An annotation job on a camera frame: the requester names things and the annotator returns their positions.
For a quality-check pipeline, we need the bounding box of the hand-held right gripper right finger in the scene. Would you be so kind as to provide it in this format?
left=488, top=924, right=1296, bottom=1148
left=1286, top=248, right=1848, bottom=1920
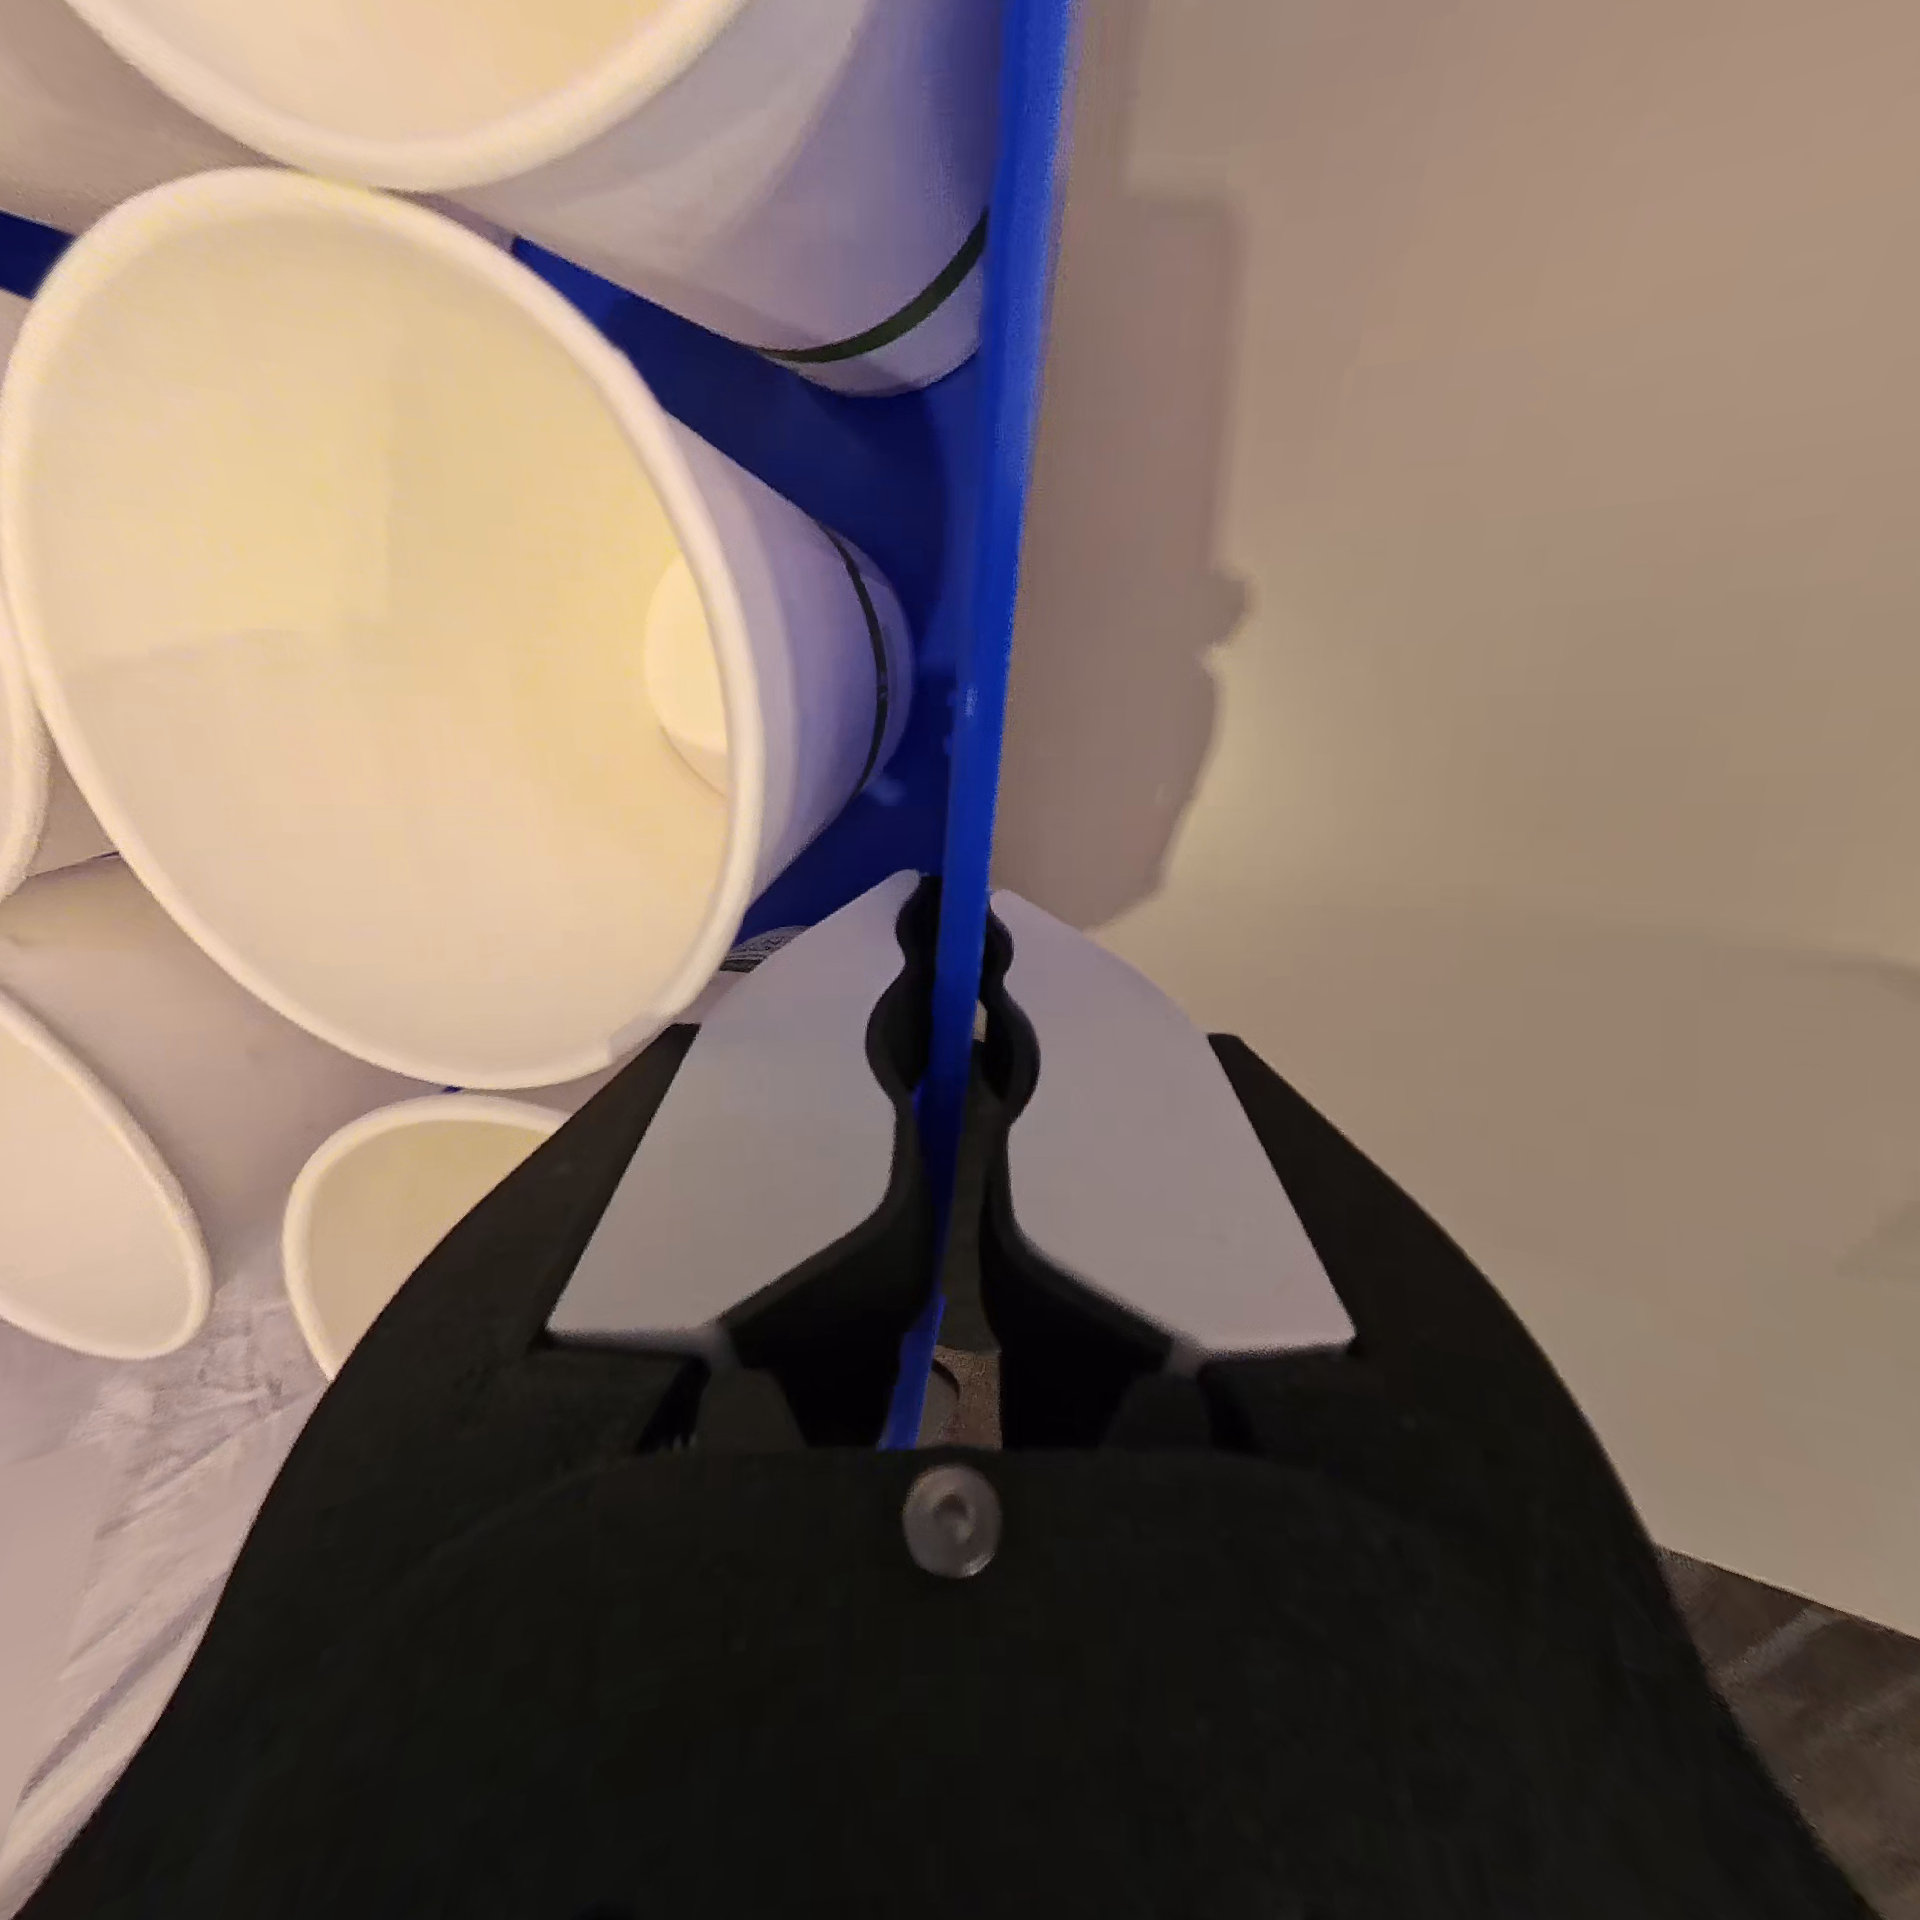
left=976, top=889, right=1358, bottom=1412

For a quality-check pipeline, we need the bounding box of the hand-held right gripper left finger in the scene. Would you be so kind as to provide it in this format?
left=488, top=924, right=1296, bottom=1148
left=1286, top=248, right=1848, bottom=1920
left=550, top=872, right=938, bottom=1412

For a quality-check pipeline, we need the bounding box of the white paper cup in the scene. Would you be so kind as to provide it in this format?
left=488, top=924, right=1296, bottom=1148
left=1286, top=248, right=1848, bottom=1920
left=0, top=169, right=922, bottom=1094
left=56, top=0, right=1011, bottom=400
left=0, top=865, right=301, bottom=1364
left=283, top=1093, right=578, bottom=1384
left=0, top=586, right=121, bottom=904

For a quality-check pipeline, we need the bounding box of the blue plastic bin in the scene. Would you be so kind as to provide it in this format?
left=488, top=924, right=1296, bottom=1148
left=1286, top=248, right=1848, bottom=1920
left=0, top=0, right=1076, bottom=1450

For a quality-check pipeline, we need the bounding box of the person's leg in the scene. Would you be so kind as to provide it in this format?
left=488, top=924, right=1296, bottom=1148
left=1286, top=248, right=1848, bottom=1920
left=0, top=1315, right=338, bottom=1920

